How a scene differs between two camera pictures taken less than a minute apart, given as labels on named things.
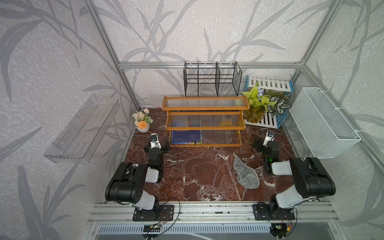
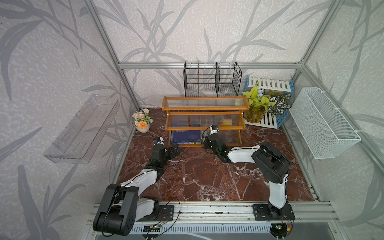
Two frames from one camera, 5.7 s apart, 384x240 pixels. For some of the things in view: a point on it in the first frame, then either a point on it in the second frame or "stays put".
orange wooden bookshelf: [205, 121] stays put
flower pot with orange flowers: [142, 121] stays put
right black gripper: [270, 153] → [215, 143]
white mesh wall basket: [326, 131] stays put
